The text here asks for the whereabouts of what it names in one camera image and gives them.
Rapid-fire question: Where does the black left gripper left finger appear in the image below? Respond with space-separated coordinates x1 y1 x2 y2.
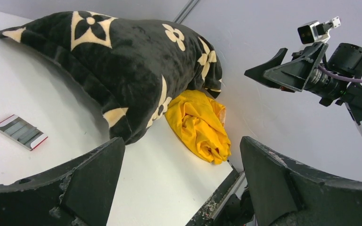
0 137 125 226

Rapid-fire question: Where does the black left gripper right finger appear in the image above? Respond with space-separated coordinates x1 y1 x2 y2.
240 136 362 226

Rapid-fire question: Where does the open staple box with staples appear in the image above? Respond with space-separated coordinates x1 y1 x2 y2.
0 114 48 151

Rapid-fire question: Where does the yellow crumpled cloth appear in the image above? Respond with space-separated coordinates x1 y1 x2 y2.
165 90 231 165

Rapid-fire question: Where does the black floral plush pillow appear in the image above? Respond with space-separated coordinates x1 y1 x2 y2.
0 10 222 145

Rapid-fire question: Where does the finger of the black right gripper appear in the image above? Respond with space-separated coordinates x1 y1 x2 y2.
263 42 329 92
244 48 296 93

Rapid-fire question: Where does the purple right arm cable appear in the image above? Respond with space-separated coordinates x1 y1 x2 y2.
318 65 362 88

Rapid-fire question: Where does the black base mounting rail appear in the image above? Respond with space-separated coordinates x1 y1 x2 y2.
186 167 257 226

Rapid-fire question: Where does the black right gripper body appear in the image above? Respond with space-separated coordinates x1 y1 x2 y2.
304 43 362 107

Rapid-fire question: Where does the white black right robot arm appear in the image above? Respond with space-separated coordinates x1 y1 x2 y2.
244 41 362 137

